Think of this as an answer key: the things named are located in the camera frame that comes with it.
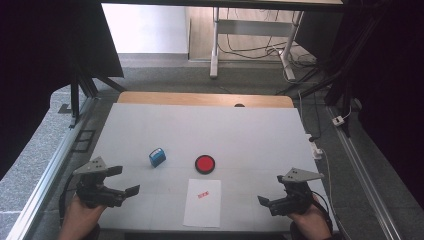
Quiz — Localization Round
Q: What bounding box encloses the white metal desk frame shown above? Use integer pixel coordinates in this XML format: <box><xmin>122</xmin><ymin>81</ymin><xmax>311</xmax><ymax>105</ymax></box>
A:
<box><xmin>209</xmin><ymin>6</ymin><xmax>305</xmax><ymax>82</ymax></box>

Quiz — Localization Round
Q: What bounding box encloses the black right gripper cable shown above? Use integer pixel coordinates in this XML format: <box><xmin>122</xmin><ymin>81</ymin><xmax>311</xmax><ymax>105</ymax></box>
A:
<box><xmin>311</xmin><ymin>191</ymin><xmax>334</xmax><ymax>234</ymax></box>

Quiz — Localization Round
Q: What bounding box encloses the black curtain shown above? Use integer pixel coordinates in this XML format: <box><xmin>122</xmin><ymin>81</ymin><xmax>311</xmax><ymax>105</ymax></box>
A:
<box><xmin>333</xmin><ymin>0</ymin><xmax>424</xmax><ymax>209</ymax></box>
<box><xmin>0</xmin><ymin>0</ymin><xmax>124</xmax><ymax>179</ymax></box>

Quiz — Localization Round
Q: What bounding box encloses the black metal stand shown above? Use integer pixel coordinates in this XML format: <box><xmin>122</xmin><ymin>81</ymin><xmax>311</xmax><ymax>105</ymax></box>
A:
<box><xmin>276</xmin><ymin>49</ymin><xmax>354</xmax><ymax>138</ymax></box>
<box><xmin>58</xmin><ymin>56</ymin><xmax>128</xmax><ymax>129</ymax></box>

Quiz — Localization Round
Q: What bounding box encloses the red ink pad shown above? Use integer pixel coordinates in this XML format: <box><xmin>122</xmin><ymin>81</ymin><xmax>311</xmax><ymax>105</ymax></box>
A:
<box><xmin>194</xmin><ymin>154</ymin><xmax>216</xmax><ymax>175</ymax></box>

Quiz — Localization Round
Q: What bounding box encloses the white paper sheet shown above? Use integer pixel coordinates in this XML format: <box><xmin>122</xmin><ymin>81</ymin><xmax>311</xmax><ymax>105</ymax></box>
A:
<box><xmin>182</xmin><ymin>178</ymin><xmax>223</xmax><ymax>229</ymax></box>

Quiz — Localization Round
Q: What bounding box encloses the aluminium rail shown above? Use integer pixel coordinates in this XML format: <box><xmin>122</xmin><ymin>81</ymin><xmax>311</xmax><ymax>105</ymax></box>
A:
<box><xmin>6</xmin><ymin>96</ymin><xmax>98</xmax><ymax>240</ymax></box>
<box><xmin>326</xmin><ymin>106</ymin><xmax>401</xmax><ymax>240</ymax></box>

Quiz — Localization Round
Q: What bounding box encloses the white table cover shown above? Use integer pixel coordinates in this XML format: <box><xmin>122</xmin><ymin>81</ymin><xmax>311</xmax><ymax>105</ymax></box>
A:
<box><xmin>59</xmin><ymin>102</ymin><xmax>338</xmax><ymax>233</ymax></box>

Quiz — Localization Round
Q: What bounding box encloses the person's left hand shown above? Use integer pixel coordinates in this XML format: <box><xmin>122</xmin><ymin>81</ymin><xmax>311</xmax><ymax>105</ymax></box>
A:
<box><xmin>58</xmin><ymin>195</ymin><xmax>108</xmax><ymax>240</ymax></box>

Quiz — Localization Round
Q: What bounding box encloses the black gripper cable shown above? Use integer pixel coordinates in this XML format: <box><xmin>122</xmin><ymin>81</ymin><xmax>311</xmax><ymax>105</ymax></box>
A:
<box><xmin>59</xmin><ymin>174</ymin><xmax>79</xmax><ymax>228</ymax></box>
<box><xmin>311</xmin><ymin>191</ymin><xmax>334</xmax><ymax>234</ymax></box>

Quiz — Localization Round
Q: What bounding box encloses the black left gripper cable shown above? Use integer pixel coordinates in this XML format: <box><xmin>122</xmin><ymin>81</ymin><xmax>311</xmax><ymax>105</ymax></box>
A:
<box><xmin>59</xmin><ymin>174</ymin><xmax>79</xmax><ymax>228</ymax></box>

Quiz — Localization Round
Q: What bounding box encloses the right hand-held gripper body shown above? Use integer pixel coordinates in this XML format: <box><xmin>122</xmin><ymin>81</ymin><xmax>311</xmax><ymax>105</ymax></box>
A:
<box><xmin>269</xmin><ymin>167</ymin><xmax>325</xmax><ymax>217</ymax></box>

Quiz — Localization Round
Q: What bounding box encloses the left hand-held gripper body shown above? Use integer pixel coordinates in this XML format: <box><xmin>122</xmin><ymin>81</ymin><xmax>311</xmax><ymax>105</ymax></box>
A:
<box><xmin>72</xmin><ymin>156</ymin><xmax>128</xmax><ymax>209</ymax></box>

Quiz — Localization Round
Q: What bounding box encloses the person's right hand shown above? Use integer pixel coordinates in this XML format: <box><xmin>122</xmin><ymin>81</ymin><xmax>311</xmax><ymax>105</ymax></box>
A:
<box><xmin>288</xmin><ymin>199</ymin><xmax>334</xmax><ymax>240</ymax></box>

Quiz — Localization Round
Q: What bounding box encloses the black floor cable tangle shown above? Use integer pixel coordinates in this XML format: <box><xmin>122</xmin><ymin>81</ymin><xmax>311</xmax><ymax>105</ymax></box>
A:
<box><xmin>218</xmin><ymin>8</ymin><xmax>318</xmax><ymax>68</ymax></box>

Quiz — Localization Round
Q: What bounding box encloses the blue stamp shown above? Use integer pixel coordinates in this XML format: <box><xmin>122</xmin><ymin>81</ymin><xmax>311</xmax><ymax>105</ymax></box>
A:
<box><xmin>148</xmin><ymin>147</ymin><xmax>167</xmax><ymax>168</ymax></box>

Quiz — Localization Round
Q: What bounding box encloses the white plug adapter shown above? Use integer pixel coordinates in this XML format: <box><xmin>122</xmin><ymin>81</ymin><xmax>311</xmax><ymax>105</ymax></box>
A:
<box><xmin>305</xmin><ymin>133</ymin><xmax>324</xmax><ymax>160</ymax></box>

